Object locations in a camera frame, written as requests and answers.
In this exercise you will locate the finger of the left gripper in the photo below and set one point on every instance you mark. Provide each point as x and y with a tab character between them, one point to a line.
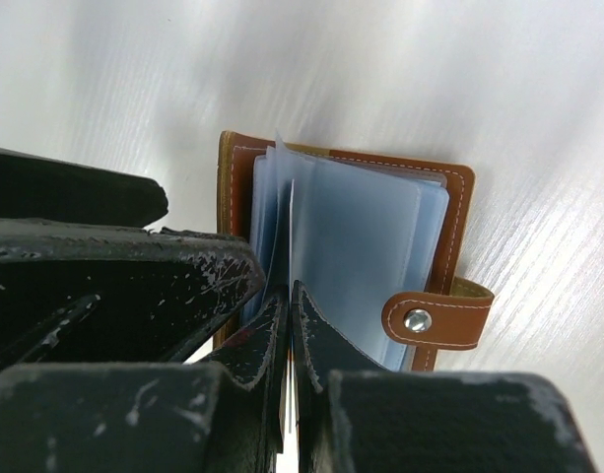
72	293
39	188

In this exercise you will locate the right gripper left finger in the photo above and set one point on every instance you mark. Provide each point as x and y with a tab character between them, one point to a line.
221	414

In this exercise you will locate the brown leather card holder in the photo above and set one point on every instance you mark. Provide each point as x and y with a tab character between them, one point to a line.
374	240

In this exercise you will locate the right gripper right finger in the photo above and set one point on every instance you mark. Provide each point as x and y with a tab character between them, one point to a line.
356	416

